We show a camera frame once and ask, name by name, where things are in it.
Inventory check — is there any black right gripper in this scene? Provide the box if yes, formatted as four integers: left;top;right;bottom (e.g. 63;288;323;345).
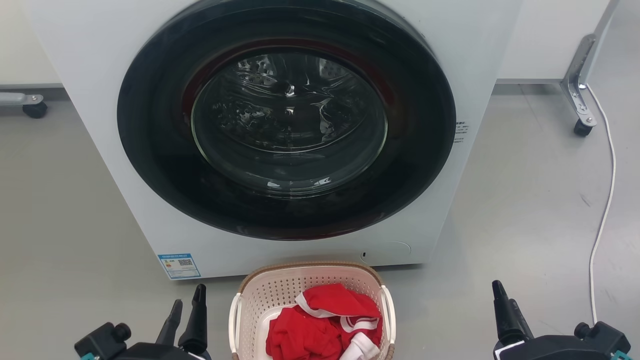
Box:
492;280;632;360

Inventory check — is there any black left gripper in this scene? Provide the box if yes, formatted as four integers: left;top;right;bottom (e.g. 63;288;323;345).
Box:
75;284;212;360

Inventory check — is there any cream perforated laundry basket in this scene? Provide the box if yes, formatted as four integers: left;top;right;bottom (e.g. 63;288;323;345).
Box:
228;261;397;360

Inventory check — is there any blue energy label sticker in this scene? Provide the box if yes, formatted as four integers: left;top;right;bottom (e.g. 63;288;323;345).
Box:
157;253;202;280

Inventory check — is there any red garment with white trim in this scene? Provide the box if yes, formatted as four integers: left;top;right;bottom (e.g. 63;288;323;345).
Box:
265;283;384;360

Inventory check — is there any white drain filter cover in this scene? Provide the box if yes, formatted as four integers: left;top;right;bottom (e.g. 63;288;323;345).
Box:
360;241;412;266

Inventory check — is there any black round washer door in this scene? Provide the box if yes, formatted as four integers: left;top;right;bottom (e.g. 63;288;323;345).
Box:
116;0;457;241

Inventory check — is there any grey metal leg with caster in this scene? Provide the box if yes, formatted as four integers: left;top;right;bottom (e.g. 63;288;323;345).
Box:
560;34;598;137
0;92;49;119

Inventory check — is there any white front-load washing machine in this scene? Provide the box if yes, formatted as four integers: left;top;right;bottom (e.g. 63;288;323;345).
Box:
22;0;523;281

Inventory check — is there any white partition panel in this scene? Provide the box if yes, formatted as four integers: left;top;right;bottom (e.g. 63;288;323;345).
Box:
496;0;621;85
0;0;63;91

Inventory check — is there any thin white cable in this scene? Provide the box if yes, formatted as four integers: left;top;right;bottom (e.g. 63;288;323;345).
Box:
582;85;617;326

